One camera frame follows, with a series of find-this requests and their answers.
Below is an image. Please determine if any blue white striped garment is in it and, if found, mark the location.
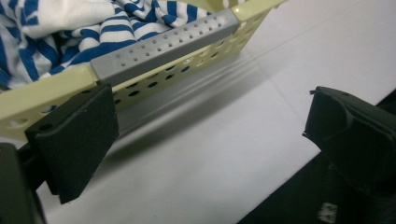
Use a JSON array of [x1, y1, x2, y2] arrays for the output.
[[0, 0, 213, 91]]

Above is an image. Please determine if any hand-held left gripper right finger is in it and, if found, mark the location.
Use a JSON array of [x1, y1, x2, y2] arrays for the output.
[[302, 86, 396, 200]]

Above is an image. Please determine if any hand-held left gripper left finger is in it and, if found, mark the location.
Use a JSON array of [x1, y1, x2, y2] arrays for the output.
[[24, 84, 120, 205]]

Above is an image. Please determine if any cream plastic laundry basket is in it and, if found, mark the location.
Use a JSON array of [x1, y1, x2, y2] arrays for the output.
[[0, 0, 289, 143]]

